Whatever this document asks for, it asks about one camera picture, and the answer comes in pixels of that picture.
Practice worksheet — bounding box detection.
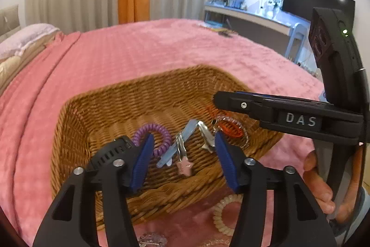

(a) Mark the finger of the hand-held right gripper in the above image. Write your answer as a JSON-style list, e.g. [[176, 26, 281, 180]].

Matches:
[[213, 91, 364, 147], [235, 91, 333, 106]]

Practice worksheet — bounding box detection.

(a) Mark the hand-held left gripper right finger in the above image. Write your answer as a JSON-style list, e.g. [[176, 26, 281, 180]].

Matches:
[[214, 131, 337, 247]]

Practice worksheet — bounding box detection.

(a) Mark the black wrist watch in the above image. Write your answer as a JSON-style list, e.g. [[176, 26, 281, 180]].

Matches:
[[86, 135, 139, 178]]

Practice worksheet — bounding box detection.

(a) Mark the clear beaded bracelet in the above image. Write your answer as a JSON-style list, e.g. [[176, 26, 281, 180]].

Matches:
[[212, 116, 250, 151]]

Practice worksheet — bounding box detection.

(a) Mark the light purple pillow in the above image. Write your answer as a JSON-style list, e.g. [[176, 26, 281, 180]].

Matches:
[[0, 23, 60, 59]]

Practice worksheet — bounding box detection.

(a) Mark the light blue hair clip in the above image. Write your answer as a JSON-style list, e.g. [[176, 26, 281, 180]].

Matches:
[[157, 119, 200, 168]]

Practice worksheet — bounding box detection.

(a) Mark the grey chair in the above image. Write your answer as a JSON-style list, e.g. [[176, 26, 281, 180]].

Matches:
[[285, 23, 308, 61]]

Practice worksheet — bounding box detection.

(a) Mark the pink fleece blanket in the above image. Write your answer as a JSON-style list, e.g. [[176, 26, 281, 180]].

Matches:
[[0, 18, 326, 247]]

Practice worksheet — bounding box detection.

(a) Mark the beige quilt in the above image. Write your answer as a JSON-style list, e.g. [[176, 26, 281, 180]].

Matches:
[[0, 32, 63, 95]]

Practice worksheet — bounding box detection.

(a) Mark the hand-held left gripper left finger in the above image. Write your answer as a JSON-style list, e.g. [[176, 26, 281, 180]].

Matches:
[[32, 134, 155, 247]]

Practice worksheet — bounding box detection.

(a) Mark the silver hair clip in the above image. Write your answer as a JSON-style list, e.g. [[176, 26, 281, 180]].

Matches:
[[198, 121, 218, 154]]

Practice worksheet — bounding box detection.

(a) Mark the beige padded headboard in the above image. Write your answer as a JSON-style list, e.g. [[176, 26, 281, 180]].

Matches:
[[0, 5, 20, 37]]

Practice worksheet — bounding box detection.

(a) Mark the person's right hand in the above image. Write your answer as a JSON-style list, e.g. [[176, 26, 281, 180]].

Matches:
[[303, 150, 337, 216]]

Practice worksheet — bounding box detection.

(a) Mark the long grey desk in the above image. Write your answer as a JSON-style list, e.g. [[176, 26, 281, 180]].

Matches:
[[204, 1, 313, 60]]

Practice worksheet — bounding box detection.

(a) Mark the purple spiral hair tie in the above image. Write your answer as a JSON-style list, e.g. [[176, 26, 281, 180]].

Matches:
[[133, 123, 172, 158]]

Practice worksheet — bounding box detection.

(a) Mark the crystal bracelet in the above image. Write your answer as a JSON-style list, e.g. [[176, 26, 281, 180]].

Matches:
[[138, 232, 169, 247]]

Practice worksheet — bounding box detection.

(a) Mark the red string bracelet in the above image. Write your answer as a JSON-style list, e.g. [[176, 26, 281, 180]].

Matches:
[[199, 106, 244, 139]]

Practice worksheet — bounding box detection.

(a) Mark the cream spiral hair tie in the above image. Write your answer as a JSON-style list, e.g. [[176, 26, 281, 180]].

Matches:
[[212, 194, 244, 235]]

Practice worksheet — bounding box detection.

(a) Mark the small potted plant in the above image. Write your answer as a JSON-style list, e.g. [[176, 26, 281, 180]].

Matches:
[[266, 0, 283, 18]]

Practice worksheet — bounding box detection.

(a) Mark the pink star hair clip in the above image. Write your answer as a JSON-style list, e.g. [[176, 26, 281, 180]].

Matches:
[[175, 133, 195, 178]]

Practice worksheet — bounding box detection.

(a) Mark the brown wicker basket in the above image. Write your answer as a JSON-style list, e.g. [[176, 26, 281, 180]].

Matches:
[[50, 64, 285, 231]]

